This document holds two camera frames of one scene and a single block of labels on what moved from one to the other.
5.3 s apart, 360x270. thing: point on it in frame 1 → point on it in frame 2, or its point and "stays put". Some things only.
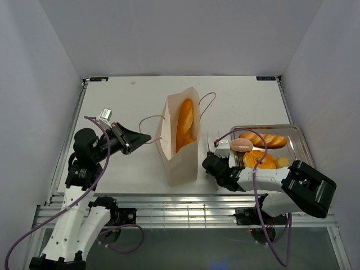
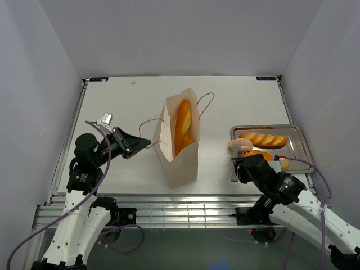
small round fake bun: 281,162 stays put
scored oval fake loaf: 273,141 stays put
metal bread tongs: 207,139 → 234,176
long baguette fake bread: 185,124 stays put
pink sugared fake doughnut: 241,145 stays put
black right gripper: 226,160 → 241,171
